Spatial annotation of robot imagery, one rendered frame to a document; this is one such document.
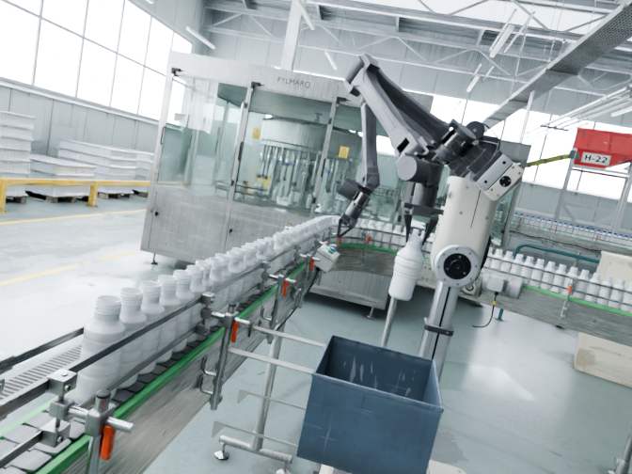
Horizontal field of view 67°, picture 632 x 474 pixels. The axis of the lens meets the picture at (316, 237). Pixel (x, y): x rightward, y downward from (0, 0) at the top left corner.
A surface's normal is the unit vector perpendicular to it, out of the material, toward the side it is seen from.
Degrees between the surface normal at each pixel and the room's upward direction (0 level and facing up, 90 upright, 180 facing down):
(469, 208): 90
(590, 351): 90
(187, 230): 90
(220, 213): 90
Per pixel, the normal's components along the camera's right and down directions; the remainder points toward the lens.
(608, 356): -0.46, 0.03
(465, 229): -0.21, 0.29
